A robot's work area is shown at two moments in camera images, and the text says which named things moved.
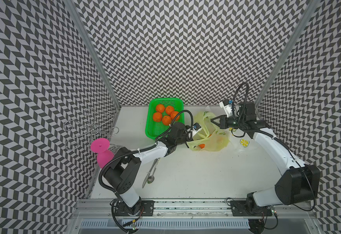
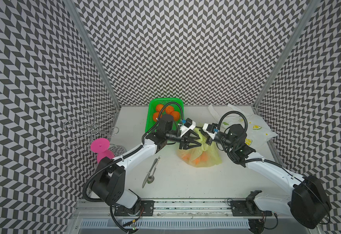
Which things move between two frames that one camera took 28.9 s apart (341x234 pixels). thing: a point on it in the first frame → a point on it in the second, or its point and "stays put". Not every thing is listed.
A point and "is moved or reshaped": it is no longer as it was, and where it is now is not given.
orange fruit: x=157 y=116 stays put
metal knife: x=146 y=178 stays put
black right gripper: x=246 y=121 → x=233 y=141
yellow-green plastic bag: x=213 y=139 is moved or reshaped
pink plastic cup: x=101 y=146 stays put
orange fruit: x=169 y=109 stays put
